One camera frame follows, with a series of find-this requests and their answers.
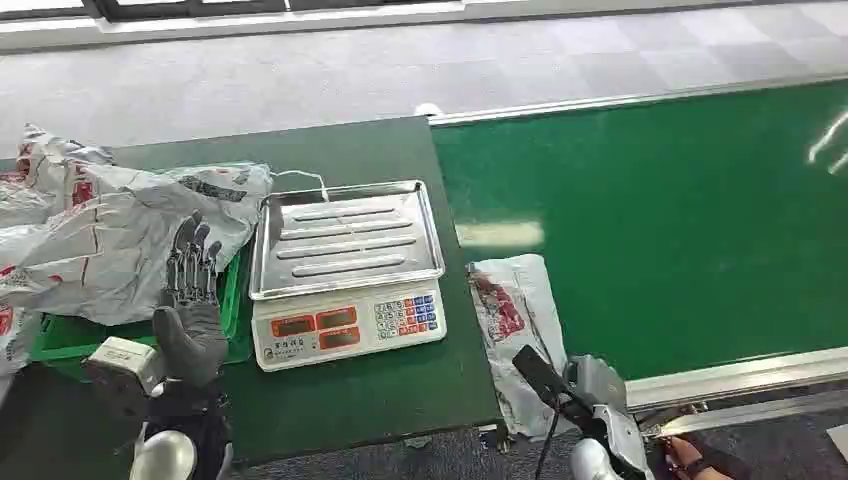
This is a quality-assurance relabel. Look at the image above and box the green plastic crate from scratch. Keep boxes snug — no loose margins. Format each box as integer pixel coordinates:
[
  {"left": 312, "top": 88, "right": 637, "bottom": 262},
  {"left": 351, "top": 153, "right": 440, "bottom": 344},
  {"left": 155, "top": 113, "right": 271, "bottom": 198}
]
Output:
[{"left": 29, "top": 250, "right": 244, "bottom": 367}]

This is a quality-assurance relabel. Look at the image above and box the black barcode scanner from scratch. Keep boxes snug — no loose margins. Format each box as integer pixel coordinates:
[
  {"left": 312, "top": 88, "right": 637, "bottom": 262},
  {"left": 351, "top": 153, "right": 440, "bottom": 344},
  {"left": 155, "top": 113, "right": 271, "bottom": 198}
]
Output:
[{"left": 511, "top": 344, "right": 601, "bottom": 433}]

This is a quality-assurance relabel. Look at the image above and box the white electronic scale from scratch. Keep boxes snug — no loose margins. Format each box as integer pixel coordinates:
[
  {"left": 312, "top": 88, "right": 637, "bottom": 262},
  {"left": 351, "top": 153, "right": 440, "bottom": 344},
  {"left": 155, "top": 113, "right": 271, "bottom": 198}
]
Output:
[{"left": 250, "top": 278, "right": 449, "bottom": 374}]

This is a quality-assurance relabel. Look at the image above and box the large white plastic parcel bag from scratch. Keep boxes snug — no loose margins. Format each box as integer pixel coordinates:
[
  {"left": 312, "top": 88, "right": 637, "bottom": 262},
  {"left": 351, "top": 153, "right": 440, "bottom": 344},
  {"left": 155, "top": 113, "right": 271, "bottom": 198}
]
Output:
[{"left": 0, "top": 161, "right": 274, "bottom": 327}]

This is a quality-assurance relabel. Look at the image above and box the steel weighing tray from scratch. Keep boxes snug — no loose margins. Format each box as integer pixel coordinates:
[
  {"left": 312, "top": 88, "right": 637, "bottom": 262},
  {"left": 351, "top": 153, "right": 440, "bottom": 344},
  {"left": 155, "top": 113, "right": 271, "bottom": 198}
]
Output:
[{"left": 248, "top": 179, "right": 446, "bottom": 302}]

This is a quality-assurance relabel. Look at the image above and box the green conveyor belt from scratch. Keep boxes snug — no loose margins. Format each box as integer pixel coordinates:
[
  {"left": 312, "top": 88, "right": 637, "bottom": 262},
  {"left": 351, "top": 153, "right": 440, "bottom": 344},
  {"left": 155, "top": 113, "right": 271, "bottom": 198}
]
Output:
[{"left": 430, "top": 79, "right": 848, "bottom": 383}]

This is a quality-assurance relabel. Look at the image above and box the black scanner cable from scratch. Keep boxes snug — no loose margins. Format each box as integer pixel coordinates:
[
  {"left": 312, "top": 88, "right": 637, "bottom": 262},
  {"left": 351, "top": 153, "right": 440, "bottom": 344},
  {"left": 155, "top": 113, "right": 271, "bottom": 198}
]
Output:
[{"left": 533, "top": 397, "right": 564, "bottom": 480}]

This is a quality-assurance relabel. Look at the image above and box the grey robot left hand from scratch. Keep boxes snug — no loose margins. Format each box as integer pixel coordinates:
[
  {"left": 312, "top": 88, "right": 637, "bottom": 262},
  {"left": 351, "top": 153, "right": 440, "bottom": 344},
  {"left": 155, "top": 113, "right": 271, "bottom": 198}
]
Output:
[{"left": 152, "top": 209, "right": 231, "bottom": 390}]

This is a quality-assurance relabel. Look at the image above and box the person's hand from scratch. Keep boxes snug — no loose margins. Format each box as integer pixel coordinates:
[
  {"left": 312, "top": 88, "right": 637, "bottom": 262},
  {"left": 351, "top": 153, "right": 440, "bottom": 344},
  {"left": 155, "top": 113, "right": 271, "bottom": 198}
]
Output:
[{"left": 664, "top": 436, "right": 733, "bottom": 480}]

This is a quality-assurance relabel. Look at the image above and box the white scale cable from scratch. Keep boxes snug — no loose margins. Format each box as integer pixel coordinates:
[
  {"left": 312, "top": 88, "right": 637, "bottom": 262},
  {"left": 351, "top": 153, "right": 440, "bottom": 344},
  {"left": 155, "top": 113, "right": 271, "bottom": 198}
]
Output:
[{"left": 270, "top": 169, "right": 331, "bottom": 203}]

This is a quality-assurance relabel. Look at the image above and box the white parcel bag red print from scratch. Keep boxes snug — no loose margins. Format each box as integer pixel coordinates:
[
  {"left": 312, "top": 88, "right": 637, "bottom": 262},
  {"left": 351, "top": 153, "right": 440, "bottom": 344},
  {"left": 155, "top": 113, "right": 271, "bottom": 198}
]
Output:
[{"left": 0, "top": 303, "right": 42, "bottom": 380}]

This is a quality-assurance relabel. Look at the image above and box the pale flat sheet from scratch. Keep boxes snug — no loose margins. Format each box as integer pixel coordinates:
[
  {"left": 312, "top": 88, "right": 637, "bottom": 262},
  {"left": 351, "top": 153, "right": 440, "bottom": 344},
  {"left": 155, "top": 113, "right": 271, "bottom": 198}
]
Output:
[{"left": 826, "top": 423, "right": 848, "bottom": 461}]

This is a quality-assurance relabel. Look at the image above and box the steel conveyor side rail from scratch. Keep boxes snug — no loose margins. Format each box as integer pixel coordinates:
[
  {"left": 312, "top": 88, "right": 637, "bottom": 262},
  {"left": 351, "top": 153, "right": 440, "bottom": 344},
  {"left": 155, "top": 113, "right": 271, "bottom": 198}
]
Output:
[
  {"left": 624, "top": 345, "right": 848, "bottom": 440},
  {"left": 427, "top": 71, "right": 848, "bottom": 128}
]

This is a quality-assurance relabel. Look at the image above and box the crumpled white red parcel bag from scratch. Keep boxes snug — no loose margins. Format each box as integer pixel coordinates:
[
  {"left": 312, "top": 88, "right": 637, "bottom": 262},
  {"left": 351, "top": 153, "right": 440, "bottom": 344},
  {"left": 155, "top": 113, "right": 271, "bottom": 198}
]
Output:
[{"left": 0, "top": 123, "right": 115, "bottom": 230}]

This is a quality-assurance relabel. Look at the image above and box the small white red-print parcel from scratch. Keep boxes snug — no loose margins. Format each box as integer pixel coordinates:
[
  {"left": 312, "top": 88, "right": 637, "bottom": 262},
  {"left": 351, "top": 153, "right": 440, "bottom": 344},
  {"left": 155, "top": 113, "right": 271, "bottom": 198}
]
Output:
[{"left": 466, "top": 254, "right": 572, "bottom": 440}]

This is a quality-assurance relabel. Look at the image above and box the dark window frame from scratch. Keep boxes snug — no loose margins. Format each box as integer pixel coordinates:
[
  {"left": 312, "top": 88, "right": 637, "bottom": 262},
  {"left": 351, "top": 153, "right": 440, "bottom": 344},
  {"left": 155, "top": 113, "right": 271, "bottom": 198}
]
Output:
[{"left": 0, "top": 0, "right": 848, "bottom": 36}]

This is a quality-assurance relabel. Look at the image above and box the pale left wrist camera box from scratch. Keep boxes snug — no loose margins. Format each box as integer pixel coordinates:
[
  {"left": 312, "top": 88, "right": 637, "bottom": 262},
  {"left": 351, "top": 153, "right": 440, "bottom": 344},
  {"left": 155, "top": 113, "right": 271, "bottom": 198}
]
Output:
[{"left": 84, "top": 335, "right": 168, "bottom": 400}]

